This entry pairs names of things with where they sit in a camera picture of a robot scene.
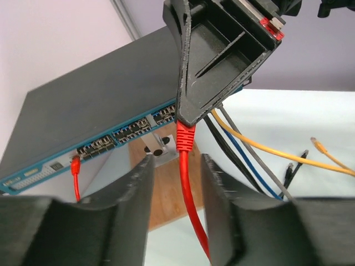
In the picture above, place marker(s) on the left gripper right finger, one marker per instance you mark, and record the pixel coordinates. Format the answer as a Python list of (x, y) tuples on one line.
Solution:
[(245, 227)]

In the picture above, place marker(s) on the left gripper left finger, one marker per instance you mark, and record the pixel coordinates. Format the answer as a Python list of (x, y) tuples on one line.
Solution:
[(108, 227)]

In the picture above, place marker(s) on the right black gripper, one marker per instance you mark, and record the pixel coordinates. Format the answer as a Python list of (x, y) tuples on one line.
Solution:
[(222, 44)]

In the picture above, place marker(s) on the black network switch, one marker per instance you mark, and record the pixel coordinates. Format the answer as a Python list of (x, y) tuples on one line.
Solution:
[(91, 110)]

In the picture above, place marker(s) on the metal switch mount bracket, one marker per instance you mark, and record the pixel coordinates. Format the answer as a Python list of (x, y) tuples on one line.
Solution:
[(163, 149)]

